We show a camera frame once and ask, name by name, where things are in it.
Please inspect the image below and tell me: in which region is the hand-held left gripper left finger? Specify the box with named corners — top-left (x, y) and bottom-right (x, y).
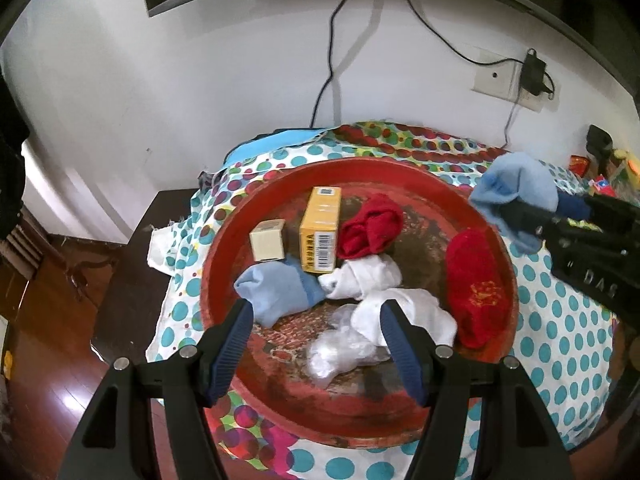
top-left (57, 299), bottom-right (255, 480)

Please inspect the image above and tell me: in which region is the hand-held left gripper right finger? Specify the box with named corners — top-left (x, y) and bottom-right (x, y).
top-left (380, 299), bottom-right (568, 480)

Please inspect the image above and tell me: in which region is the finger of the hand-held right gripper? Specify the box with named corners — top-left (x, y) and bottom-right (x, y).
top-left (500, 201), bottom-right (563, 251)
top-left (556, 194), bottom-right (640, 241)

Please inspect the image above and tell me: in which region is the light blue sock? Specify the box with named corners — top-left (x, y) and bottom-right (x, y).
top-left (470, 152), bottom-right (558, 256)
top-left (234, 255), bottom-right (326, 326)

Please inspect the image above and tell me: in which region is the white sock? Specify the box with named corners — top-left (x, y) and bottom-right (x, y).
top-left (320, 255), bottom-right (403, 301)
top-left (350, 290), bottom-right (458, 356)

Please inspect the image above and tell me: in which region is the clear plastic bag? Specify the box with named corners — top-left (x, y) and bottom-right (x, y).
top-left (306, 305), bottom-right (391, 391)

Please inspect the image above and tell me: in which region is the red sock with gold embroidery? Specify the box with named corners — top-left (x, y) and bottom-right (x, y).
top-left (445, 227), bottom-right (506, 350)

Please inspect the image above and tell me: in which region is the red round worn tray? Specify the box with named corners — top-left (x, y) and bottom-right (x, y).
top-left (200, 156), bottom-right (519, 448)

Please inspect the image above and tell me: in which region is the small beige box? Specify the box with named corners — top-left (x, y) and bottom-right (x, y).
top-left (250, 219), bottom-right (287, 262)

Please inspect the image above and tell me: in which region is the plain red sock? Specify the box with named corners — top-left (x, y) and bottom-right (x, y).
top-left (337, 195), bottom-right (403, 261)

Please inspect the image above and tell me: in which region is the yellow cardboard box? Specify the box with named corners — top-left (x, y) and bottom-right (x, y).
top-left (299, 186), bottom-right (343, 274)

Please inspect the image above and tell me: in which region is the clear bag of snacks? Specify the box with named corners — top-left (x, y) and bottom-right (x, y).
top-left (607, 147), bottom-right (640, 196)

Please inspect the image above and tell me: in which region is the black stand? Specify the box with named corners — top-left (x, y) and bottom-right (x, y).
top-left (586, 125), bottom-right (613, 176)

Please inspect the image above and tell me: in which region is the polka dot tablecloth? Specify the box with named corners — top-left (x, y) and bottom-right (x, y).
top-left (146, 120), bottom-right (621, 480)

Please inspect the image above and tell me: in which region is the dark wooden side table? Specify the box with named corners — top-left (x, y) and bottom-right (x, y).
top-left (90, 190), bottom-right (201, 376)

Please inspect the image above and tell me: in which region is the black power adapter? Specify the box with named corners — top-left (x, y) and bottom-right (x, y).
top-left (520, 49), bottom-right (555, 101)

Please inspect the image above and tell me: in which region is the light blue cloth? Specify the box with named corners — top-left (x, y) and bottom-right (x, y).
top-left (222, 129), bottom-right (331, 166)

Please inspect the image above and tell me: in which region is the brown slatted wooden furniture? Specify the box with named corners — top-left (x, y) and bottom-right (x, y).
top-left (0, 205), bottom-right (46, 281)

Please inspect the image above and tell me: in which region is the thin black adapter cable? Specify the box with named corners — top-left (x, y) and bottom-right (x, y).
top-left (502, 97), bottom-right (523, 153)

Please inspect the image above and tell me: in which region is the wall socket with charger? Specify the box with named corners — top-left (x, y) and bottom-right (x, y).
top-left (472, 47), bottom-right (523, 98)

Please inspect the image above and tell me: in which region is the thin black wall cable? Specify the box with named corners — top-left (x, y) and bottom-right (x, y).
top-left (400, 0), bottom-right (526, 66)

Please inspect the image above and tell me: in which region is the thick black cable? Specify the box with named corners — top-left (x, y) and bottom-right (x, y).
top-left (312, 0), bottom-right (361, 128)

